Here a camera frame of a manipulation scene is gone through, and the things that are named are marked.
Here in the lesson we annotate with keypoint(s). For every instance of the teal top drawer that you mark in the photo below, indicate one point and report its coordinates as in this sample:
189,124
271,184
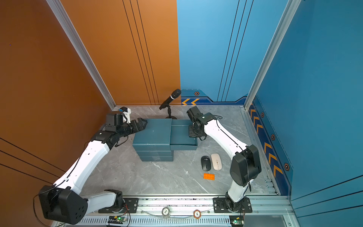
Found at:
180,139

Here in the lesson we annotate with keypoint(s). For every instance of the right green circuit board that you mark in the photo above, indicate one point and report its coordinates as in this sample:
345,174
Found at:
236,221

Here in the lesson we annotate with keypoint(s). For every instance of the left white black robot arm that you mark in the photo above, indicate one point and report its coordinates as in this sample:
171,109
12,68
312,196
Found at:
62,201

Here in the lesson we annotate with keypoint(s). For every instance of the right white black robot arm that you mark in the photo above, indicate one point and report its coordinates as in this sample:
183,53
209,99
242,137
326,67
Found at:
245,165

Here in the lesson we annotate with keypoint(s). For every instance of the orange round rail sticker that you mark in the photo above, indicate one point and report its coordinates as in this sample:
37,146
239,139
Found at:
197,214

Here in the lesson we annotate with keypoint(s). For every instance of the left green circuit board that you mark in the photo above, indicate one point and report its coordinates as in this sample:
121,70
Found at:
119,220

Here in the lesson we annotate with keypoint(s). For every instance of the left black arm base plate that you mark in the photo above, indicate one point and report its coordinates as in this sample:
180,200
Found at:
129,205

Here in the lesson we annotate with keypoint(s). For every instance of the aluminium front rail frame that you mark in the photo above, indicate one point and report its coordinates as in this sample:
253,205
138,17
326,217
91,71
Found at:
267,211

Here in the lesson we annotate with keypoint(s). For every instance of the black computer mouse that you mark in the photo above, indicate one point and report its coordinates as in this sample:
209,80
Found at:
206,163

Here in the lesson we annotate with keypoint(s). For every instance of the grey round rail sticker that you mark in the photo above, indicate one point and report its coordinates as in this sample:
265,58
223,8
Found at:
165,212

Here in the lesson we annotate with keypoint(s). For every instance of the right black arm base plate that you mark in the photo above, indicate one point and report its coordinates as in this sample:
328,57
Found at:
219,205

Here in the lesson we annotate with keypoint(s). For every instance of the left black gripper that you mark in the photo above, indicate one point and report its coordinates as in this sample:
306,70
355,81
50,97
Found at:
136,128

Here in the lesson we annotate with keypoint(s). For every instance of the black microphone stand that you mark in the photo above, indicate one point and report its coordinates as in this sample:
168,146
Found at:
169,111

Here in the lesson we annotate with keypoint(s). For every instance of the teal drawer cabinet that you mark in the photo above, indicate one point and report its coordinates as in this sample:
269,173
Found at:
153,144

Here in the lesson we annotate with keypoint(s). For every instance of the black microphone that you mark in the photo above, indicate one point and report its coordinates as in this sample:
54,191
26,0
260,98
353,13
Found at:
175,94

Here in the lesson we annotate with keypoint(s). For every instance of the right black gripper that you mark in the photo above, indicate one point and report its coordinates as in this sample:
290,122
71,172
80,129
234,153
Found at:
191,134

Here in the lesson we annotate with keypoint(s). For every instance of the green circuit board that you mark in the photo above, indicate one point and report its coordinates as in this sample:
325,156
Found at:
236,221
119,220

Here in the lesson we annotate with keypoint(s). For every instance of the orange toy brick plate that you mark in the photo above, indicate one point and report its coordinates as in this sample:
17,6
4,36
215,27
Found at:
208,176

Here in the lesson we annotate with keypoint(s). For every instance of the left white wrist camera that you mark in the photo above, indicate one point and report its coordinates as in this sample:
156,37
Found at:
125,112

